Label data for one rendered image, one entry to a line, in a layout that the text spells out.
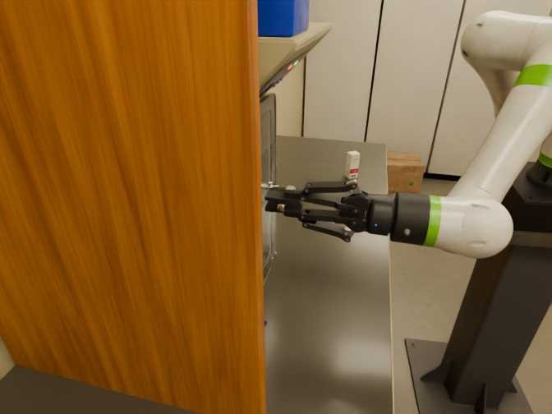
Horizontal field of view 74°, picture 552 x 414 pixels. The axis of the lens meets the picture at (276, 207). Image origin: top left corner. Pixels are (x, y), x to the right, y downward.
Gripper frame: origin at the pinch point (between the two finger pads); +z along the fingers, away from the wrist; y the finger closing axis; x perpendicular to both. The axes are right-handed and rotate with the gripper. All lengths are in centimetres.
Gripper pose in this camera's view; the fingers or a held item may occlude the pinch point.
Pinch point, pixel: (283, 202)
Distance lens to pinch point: 71.4
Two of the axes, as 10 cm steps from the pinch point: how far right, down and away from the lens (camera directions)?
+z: -9.7, -1.3, 2.2
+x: -2.5, 4.9, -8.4
